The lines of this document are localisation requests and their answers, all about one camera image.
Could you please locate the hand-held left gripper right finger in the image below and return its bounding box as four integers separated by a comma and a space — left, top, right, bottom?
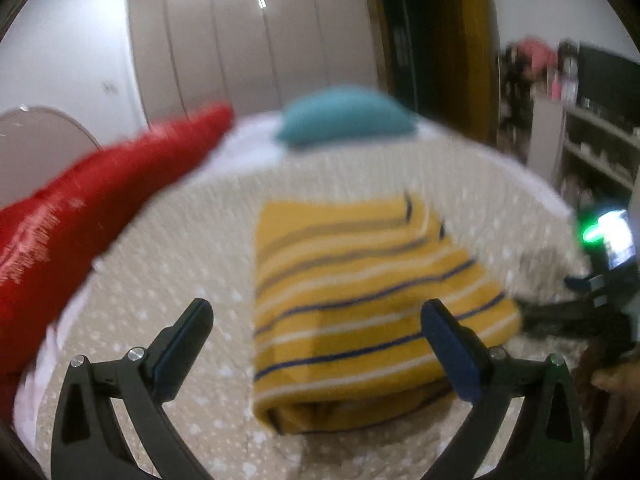
421, 299, 586, 480

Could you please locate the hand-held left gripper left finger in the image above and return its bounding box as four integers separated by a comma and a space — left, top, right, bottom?
51, 298, 215, 480

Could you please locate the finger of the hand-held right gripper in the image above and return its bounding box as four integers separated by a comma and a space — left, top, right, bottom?
564, 272, 608, 292
517, 297, 631, 342

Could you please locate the yellow striped shirt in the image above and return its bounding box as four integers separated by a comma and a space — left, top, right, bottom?
251, 190, 523, 435

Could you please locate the dark clothes rack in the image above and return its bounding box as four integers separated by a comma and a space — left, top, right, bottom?
497, 45, 536, 161

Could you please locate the pink clothes pile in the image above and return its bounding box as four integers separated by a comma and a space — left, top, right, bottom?
517, 37, 558, 73

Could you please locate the person's right hand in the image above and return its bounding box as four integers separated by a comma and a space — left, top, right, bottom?
590, 361, 640, 401

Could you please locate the beige dotted bedspread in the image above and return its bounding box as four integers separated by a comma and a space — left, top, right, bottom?
20, 140, 591, 480

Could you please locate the white shelf unit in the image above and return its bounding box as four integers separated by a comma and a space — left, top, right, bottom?
530, 95, 640, 201

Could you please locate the pink box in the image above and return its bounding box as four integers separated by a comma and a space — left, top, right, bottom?
550, 77, 577, 102

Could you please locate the black screen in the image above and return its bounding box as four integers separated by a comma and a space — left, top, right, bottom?
577, 45, 640, 111

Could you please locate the red quilt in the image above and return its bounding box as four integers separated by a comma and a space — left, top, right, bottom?
0, 102, 236, 376

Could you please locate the white spotted bed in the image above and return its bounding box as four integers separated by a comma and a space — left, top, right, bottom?
12, 110, 576, 436

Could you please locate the pink rounded headboard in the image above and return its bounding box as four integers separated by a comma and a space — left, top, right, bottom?
0, 105, 103, 208

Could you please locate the wooden door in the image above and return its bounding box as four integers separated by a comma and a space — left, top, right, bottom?
360, 0, 501, 146

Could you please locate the teal pillow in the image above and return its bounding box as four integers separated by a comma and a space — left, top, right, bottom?
274, 86, 417, 147

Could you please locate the white wardrobe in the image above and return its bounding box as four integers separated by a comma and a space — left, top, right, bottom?
122, 0, 386, 131

